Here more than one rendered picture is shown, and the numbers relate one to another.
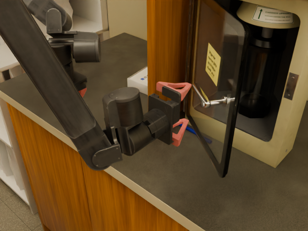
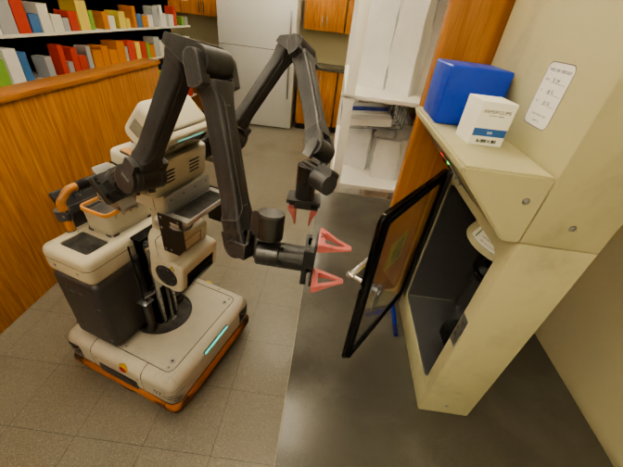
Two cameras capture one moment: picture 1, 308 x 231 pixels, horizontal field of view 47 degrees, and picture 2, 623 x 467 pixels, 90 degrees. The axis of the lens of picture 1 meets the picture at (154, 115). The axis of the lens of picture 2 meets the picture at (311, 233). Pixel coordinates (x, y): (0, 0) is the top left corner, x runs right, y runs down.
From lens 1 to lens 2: 0.50 m
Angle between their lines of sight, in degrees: 40
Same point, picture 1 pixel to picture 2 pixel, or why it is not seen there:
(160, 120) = (294, 256)
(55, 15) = (312, 143)
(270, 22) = (483, 246)
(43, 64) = (220, 156)
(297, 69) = (470, 315)
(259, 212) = (343, 417)
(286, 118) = (443, 363)
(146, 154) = (336, 296)
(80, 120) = (230, 210)
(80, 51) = (312, 178)
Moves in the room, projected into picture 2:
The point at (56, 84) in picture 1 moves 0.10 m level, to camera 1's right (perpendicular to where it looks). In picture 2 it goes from (223, 175) to (245, 195)
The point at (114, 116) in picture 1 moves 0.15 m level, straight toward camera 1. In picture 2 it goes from (254, 224) to (188, 250)
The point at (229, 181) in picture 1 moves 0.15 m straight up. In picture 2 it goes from (361, 372) to (374, 334)
